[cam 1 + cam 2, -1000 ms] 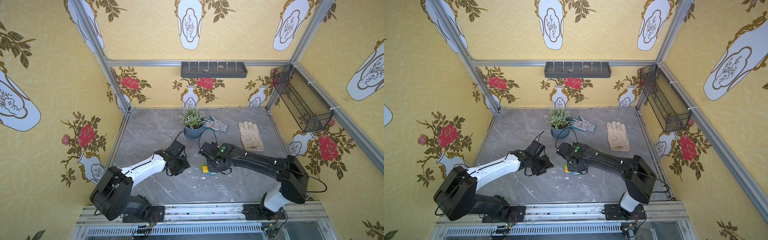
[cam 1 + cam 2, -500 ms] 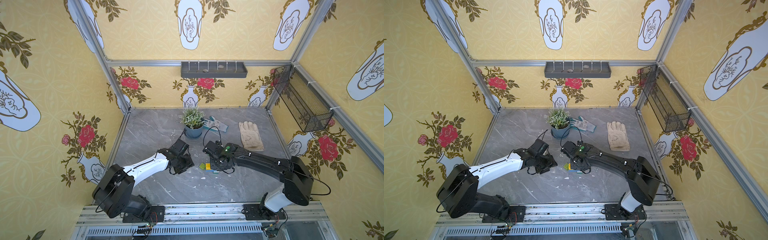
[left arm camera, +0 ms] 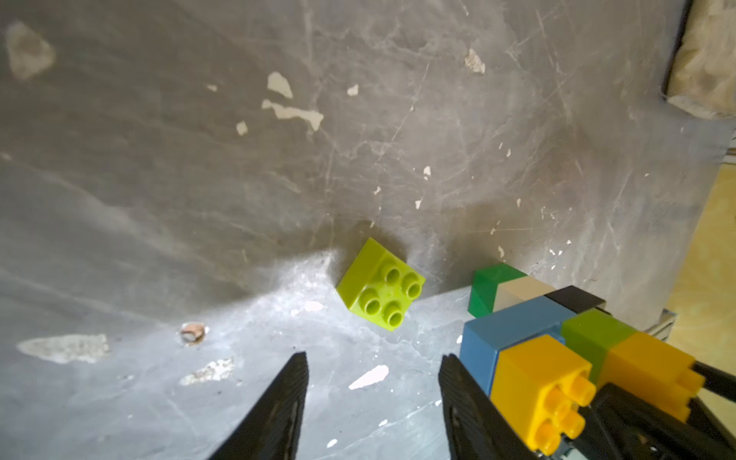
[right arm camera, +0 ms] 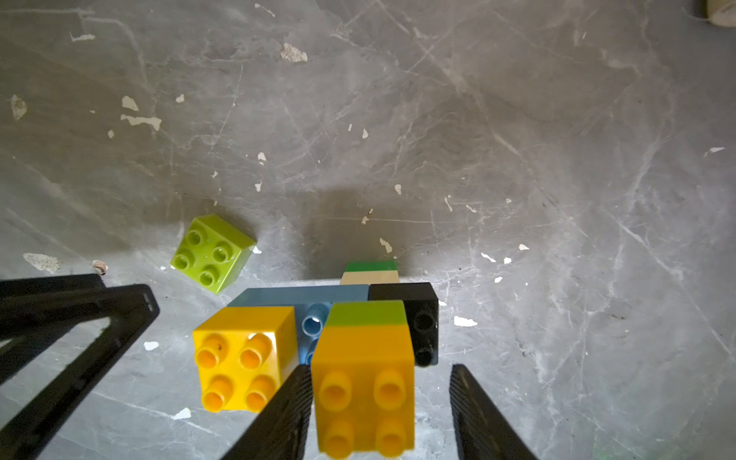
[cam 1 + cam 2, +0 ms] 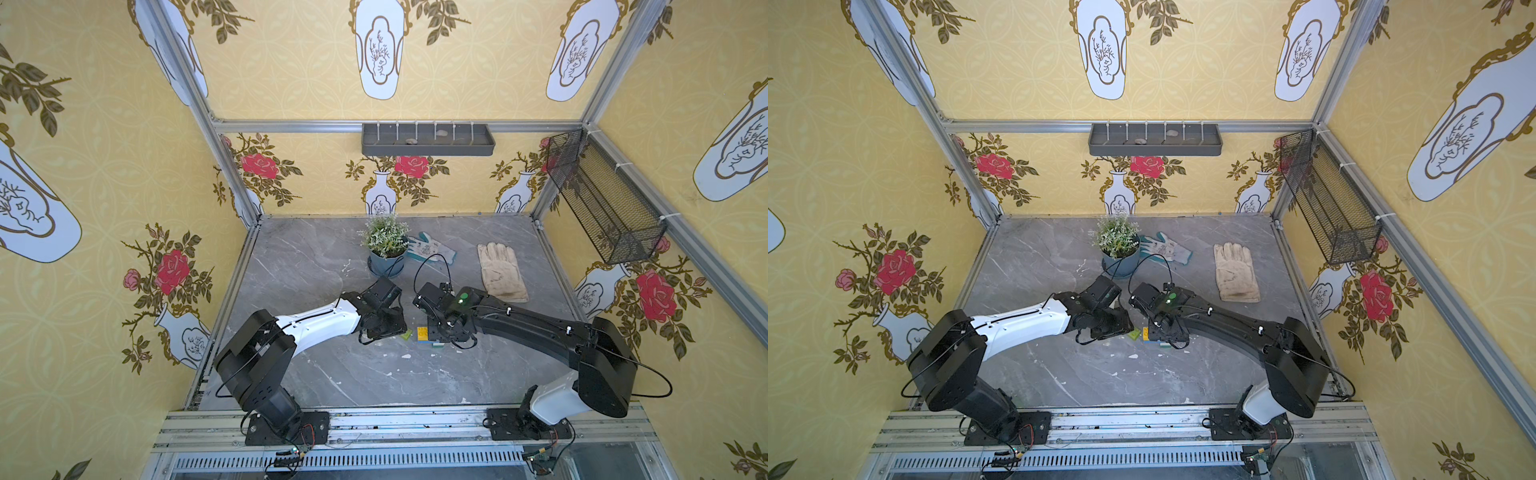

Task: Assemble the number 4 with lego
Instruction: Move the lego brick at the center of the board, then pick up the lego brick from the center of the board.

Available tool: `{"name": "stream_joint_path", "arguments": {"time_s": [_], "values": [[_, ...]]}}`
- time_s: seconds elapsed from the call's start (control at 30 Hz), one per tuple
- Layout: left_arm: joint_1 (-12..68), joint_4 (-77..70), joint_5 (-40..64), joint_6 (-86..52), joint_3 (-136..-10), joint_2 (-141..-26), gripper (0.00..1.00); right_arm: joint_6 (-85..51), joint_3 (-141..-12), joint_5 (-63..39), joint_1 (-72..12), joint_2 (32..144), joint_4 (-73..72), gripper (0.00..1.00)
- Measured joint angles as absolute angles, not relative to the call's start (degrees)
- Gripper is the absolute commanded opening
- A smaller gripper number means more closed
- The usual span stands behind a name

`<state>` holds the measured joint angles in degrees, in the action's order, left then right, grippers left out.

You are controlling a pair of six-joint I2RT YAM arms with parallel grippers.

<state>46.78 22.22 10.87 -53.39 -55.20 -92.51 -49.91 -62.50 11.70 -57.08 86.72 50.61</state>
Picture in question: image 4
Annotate beige work glove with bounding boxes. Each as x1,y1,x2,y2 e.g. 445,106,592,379
706,0,736,28

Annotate dark green lego brick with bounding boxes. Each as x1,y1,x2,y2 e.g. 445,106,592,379
345,260,398,272

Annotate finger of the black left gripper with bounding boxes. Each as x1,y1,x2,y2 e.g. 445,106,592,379
0,283,161,460
0,273,107,346

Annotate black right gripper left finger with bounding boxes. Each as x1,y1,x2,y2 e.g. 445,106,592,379
222,364,314,460

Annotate small green lego brick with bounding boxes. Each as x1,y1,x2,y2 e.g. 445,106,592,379
326,300,407,328

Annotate yellow lego brick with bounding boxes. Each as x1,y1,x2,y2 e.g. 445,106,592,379
193,307,299,413

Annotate large blue lego brick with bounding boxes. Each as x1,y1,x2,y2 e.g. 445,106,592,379
228,285,369,365

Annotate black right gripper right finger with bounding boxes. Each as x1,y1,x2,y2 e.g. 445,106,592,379
448,364,536,460

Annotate black lego brick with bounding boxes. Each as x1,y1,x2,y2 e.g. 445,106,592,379
368,282,439,367

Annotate lime green lego brick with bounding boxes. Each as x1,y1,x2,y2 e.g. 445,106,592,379
171,214,256,294

